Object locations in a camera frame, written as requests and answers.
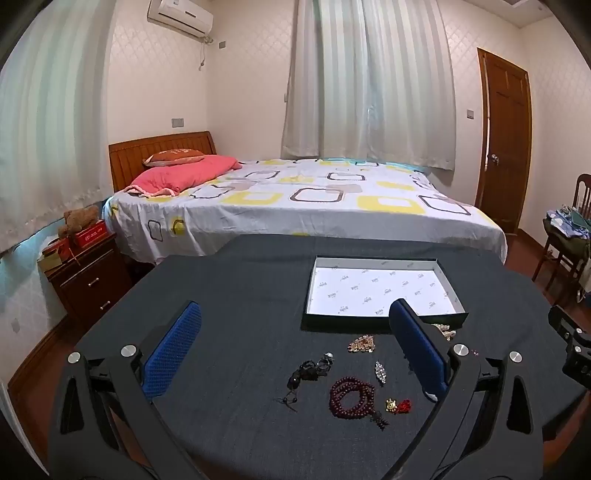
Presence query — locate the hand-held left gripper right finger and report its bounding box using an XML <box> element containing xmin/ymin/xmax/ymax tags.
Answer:
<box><xmin>389</xmin><ymin>298</ymin><xmax>546</xmax><ymax>480</ymax></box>

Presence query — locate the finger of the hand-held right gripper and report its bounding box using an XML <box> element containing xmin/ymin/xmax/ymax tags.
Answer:
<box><xmin>549</xmin><ymin>305</ymin><xmax>576</xmax><ymax>342</ymax></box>

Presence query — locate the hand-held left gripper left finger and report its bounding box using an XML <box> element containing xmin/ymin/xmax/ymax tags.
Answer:
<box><xmin>48</xmin><ymin>300</ymin><xmax>204</xmax><ymax>480</ymax></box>

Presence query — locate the white shallow cardboard box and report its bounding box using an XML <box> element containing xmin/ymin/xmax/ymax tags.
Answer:
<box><xmin>301</xmin><ymin>255</ymin><xmax>469</xmax><ymax>333</ymax></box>

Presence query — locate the dark red bead necklace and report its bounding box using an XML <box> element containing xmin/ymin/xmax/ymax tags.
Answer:
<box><xmin>329</xmin><ymin>376</ymin><xmax>391</xmax><ymax>431</ymax></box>

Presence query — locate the black pendant cord necklace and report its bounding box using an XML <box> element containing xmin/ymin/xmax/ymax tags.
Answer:
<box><xmin>274</xmin><ymin>352</ymin><xmax>334</xmax><ymax>414</ymax></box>

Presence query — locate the wooden chair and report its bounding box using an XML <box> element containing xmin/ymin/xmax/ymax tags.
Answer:
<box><xmin>532</xmin><ymin>174</ymin><xmax>591</xmax><ymax>296</ymax></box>

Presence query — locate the dark grey tablecloth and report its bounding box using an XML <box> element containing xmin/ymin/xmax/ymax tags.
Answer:
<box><xmin>69</xmin><ymin>233</ymin><xmax>591</xmax><ymax>480</ymax></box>

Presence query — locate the pile of clothes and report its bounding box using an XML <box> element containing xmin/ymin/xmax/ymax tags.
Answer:
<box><xmin>542</xmin><ymin>205</ymin><xmax>591</xmax><ymax>259</ymax></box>

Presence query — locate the wooden nightstand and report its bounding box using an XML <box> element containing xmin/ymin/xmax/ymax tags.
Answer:
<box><xmin>44</xmin><ymin>233</ymin><xmax>134</xmax><ymax>319</ymax></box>

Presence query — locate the red gift box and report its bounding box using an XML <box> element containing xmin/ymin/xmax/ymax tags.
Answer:
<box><xmin>69</xmin><ymin>219</ymin><xmax>109</xmax><ymax>250</ymax></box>

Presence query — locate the stack of small boxes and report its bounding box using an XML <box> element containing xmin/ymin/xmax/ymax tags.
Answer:
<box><xmin>37</xmin><ymin>237</ymin><xmax>75</xmax><ymax>275</ymax></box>

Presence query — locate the brown teddy bear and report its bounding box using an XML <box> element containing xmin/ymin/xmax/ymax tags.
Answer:
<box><xmin>58</xmin><ymin>205</ymin><xmax>100</xmax><ymax>238</ymax></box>

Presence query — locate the pink pillow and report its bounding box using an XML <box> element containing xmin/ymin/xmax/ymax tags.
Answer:
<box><xmin>124</xmin><ymin>155</ymin><xmax>241</xmax><ymax>198</ymax></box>

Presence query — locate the bed with patterned sheet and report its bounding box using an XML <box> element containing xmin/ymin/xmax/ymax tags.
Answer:
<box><xmin>102</xmin><ymin>158</ymin><xmax>509</xmax><ymax>266</ymax></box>

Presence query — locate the brown embroidered pillow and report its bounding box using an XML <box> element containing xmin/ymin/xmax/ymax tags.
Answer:
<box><xmin>143</xmin><ymin>148</ymin><xmax>206</xmax><ymax>167</ymax></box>

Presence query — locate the wooden headboard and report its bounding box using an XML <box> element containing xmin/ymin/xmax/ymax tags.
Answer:
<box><xmin>109</xmin><ymin>131</ymin><xmax>218</xmax><ymax>192</ymax></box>

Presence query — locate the wooden door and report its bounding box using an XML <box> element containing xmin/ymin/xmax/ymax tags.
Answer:
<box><xmin>475</xmin><ymin>47</ymin><xmax>532</xmax><ymax>234</ymax></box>

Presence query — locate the white side curtain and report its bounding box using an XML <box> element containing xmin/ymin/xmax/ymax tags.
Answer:
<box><xmin>0</xmin><ymin>0</ymin><xmax>116</xmax><ymax>254</ymax></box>

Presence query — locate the white window curtain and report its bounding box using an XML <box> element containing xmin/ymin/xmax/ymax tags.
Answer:
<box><xmin>281</xmin><ymin>0</ymin><xmax>458</xmax><ymax>171</ymax></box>

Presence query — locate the white air conditioner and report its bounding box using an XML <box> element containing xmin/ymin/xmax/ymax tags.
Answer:
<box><xmin>147</xmin><ymin>0</ymin><xmax>215</xmax><ymax>38</ymax></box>

